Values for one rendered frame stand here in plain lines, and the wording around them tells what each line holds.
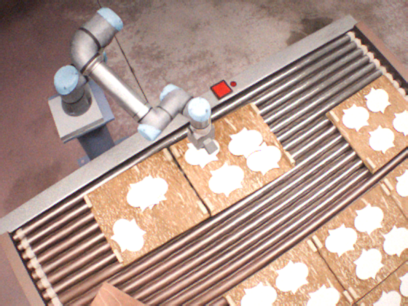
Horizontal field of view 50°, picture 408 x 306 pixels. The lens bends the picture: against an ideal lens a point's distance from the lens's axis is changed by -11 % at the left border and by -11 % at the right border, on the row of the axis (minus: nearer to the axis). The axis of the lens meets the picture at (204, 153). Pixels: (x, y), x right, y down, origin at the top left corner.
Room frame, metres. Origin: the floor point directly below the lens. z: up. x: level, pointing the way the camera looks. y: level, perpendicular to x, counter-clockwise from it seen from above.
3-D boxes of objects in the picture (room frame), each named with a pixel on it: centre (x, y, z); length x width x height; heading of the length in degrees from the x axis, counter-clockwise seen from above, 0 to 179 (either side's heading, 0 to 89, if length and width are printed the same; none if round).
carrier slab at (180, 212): (0.58, 0.25, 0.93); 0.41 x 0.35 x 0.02; 119
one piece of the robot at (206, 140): (0.78, 0.00, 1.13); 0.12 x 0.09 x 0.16; 35
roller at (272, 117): (0.82, -0.06, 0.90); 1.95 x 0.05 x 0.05; 120
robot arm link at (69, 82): (1.10, 0.57, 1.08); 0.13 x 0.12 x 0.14; 140
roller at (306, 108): (0.77, -0.08, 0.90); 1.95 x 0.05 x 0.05; 120
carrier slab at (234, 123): (0.77, -0.12, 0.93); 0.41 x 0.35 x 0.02; 118
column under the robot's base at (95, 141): (1.09, 0.58, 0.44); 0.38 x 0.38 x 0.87; 24
